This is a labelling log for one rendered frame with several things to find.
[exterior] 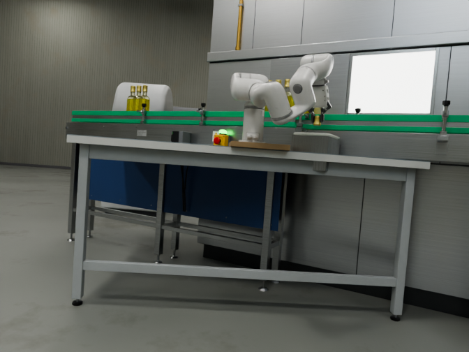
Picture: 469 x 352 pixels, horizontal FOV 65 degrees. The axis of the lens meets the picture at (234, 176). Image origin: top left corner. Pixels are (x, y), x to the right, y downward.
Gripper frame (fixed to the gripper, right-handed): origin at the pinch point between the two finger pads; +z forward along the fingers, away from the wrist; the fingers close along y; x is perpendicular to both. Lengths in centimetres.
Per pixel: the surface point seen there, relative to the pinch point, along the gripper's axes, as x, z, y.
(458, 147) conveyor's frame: -14, 14, -59
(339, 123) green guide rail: -17.7, 5.3, -5.9
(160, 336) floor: 87, 72, 34
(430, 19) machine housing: -51, -43, -42
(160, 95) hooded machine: -141, -6, 221
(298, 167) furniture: 20.6, 19.6, 2.3
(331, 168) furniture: 12.5, 21.1, -10.2
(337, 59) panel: -43, -27, 2
